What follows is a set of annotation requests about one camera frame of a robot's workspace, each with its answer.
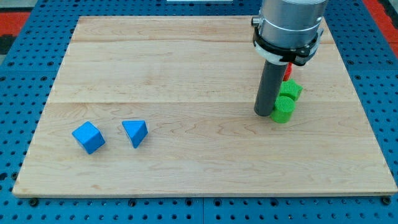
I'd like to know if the blue cube block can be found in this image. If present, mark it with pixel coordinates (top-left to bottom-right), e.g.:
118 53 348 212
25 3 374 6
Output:
72 121 105 154

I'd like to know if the red block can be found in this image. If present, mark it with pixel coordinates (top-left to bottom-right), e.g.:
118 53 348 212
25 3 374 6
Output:
283 62 292 82

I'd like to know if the green cylinder block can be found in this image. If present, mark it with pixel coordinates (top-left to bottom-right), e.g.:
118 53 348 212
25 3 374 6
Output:
270 96 295 123

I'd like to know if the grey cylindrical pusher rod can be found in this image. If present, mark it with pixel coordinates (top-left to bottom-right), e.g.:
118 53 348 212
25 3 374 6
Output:
254 61 287 116

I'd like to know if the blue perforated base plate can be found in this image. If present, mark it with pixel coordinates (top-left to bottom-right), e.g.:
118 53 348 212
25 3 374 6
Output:
1 0 397 223

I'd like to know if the green pentagon block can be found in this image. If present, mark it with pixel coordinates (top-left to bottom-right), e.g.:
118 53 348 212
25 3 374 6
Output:
279 79 303 101

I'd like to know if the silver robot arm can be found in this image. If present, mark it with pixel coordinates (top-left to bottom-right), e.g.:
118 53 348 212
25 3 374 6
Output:
251 0 328 66

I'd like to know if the light wooden board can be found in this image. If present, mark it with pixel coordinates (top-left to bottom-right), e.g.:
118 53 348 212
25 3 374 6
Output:
12 16 397 198

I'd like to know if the blue triangular prism block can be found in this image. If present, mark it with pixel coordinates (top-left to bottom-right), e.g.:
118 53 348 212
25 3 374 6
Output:
122 120 148 149

